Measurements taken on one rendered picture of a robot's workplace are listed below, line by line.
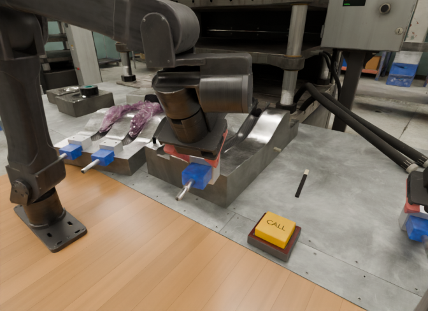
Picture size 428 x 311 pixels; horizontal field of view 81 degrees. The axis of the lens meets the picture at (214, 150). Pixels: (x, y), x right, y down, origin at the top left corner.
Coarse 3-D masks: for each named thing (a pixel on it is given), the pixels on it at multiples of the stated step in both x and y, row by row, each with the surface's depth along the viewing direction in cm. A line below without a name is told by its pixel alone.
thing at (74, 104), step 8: (56, 96) 115; (64, 96) 115; (72, 96) 116; (80, 96) 120; (88, 96) 115; (96, 96) 116; (104, 96) 119; (112, 96) 122; (64, 104) 112; (72, 104) 108; (80, 104) 110; (88, 104) 113; (96, 104) 116; (104, 104) 120; (112, 104) 123; (64, 112) 115; (72, 112) 111; (80, 112) 111; (88, 112) 114
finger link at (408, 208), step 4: (408, 184) 47; (408, 188) 46; (408, 192) 46; (408, 204) 45; (404, 208) 51; (408, 208) 45; (412, 208) 45; (416, 208) 45; (404, 212) 51; (408, 212) 49; (412, 212) 47; (416, 212) 46
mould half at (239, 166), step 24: (240, 120) 77; (264, 120) 75; (288, 120) 80; (240, 144) 69; (264, 144) 69; (168, 168) 64; (240, 168) 58; (264, 168) 73; (192, 192) 62; (216, 192) 58; (240, 192) 62
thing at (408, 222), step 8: (400, 216) 54; (408, 216) 50; (416, 216) 50; (424, 216) 49; (400, 224) 53; (408, 224) 50; (416, 224) 48; (424, 224) 48; (408, 232) 49; (416, 232) 47; (424, 232) 46; (416, 240) 48; (424, 240) 46; (424, 248) 45
